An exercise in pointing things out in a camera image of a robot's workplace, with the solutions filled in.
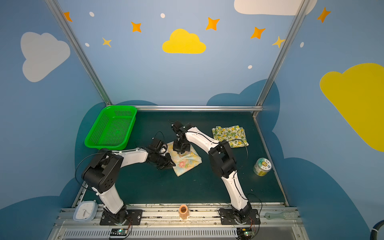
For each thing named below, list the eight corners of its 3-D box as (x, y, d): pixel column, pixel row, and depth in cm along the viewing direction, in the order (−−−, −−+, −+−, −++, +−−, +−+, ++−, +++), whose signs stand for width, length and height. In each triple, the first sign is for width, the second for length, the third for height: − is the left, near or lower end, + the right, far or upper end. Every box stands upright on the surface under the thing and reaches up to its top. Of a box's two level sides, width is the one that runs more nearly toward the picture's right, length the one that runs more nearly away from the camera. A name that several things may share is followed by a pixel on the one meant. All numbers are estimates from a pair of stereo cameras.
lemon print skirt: (213, 147, 103) (214, 145, 101) (211, 128, 115) (212, 125, 112) (247, 147, 104) (248, 145, 101) (242, 128, 115) (243, 125, 113)
